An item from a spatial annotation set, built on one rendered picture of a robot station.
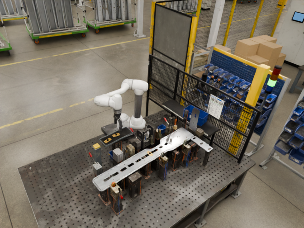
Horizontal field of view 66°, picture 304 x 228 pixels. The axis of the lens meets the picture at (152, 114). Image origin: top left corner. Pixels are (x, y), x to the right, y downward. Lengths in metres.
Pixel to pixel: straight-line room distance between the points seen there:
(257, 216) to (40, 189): 2.84
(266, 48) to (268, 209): 4.09
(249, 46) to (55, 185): 5.33
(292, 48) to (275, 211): 5.95
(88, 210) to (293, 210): 2.86
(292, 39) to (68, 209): 7.88
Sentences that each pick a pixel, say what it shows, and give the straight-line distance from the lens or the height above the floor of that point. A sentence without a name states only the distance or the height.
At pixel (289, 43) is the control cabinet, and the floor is 0.63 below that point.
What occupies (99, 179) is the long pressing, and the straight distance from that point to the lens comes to 2.52.
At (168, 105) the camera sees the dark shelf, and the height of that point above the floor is 1.03.
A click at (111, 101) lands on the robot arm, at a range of 2.40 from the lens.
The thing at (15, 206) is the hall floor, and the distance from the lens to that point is 3.84.
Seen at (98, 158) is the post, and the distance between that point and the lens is 2.73.
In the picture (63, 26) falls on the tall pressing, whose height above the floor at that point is 0.37.
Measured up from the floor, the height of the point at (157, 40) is 1.27.
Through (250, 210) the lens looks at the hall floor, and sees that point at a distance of 3.84.
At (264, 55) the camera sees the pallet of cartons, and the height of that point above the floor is 0.80.
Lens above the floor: 2.98
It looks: 37 degrees down
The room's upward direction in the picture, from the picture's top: 4 degrees clockwise
